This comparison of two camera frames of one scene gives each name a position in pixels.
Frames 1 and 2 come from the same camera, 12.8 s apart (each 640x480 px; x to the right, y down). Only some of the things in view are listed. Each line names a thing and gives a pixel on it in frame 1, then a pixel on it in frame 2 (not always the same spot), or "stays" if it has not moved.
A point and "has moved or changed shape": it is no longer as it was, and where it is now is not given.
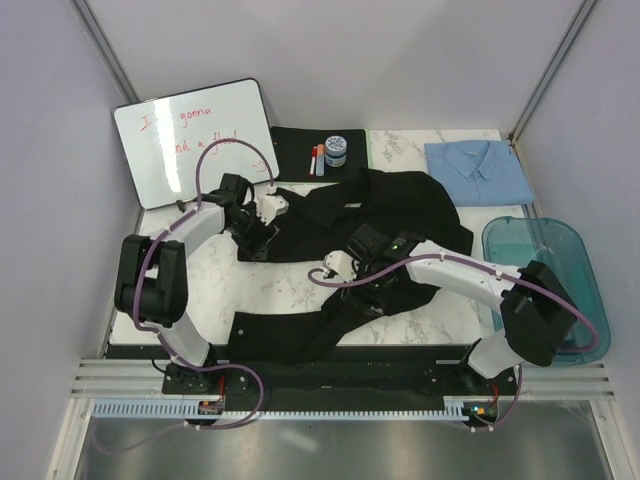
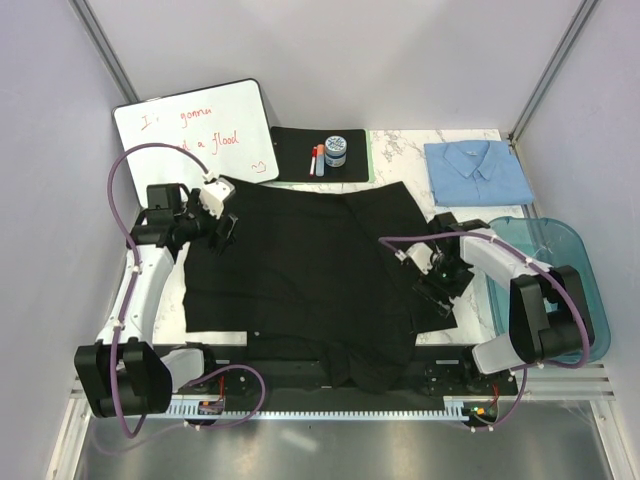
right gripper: [356, 294] -> [451, 290]
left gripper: [254, 242] -> [216, 241]
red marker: [312, 163] stays
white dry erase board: [163, 139] stays
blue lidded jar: [336, 151] stays
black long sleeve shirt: [363, 228] has moved or changed shape
